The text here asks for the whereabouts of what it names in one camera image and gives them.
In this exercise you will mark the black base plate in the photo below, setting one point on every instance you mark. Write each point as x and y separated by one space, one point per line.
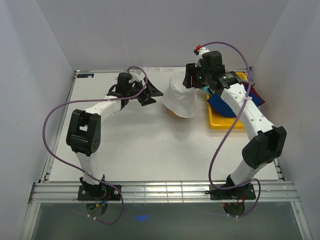
99 193
247 191

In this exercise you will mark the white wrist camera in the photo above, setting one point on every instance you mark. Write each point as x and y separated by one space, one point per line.
138 74
199 51

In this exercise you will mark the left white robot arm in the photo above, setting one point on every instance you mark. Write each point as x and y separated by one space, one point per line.
84 131

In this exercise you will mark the wooden hat stand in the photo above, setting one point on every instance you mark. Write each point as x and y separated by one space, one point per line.
172 114

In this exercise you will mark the teal hat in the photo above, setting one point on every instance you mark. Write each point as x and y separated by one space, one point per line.
207 90

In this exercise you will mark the aluminium front rail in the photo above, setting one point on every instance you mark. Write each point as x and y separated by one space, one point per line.
157 192

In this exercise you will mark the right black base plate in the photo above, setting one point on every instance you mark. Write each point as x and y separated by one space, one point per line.
247 191

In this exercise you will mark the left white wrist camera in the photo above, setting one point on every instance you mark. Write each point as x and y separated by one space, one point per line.
138 74

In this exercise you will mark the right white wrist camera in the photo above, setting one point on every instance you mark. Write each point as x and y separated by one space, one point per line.
199 51

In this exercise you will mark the blue label sticker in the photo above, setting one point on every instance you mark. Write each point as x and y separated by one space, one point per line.
85 75

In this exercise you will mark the dark red bucket hat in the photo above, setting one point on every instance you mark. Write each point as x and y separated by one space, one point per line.
256 98

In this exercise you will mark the blue bucket hat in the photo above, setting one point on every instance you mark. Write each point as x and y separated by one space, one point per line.
220 106

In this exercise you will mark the yellow plastic tray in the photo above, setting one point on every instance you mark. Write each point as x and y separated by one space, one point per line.
218 122

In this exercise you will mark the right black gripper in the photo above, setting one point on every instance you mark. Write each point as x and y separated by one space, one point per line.
191 70

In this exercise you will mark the white bucket hat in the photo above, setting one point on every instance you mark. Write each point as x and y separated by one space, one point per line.
178 98

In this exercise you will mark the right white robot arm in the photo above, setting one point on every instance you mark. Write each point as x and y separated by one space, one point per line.
266 141

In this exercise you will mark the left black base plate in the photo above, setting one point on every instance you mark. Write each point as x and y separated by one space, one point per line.
99 193

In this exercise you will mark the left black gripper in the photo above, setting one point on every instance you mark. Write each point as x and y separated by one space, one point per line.
152 91

